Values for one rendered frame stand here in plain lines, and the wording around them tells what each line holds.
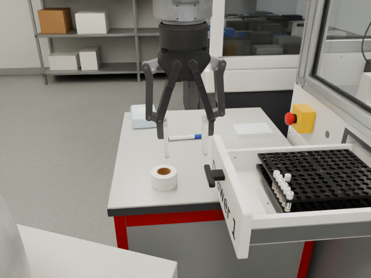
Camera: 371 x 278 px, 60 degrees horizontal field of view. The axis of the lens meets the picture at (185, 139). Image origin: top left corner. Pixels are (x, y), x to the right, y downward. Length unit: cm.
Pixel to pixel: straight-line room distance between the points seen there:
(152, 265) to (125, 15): 432
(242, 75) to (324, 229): 93
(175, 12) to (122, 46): 434
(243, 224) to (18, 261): 33
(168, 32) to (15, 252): 34
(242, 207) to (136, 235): 42
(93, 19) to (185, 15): 386
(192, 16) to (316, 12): 63
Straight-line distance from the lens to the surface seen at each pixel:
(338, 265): 102
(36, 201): 226
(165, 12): 48
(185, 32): 48
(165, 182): 85
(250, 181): 78
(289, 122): 102
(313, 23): 107
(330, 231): 66
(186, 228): 89
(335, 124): 94
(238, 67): 143
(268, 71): 148
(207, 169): 67
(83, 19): 434
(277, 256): 104
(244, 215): 55
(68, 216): 207
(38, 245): 66
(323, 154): 81
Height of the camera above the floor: 127
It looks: 27 degrees down
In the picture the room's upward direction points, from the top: straight up
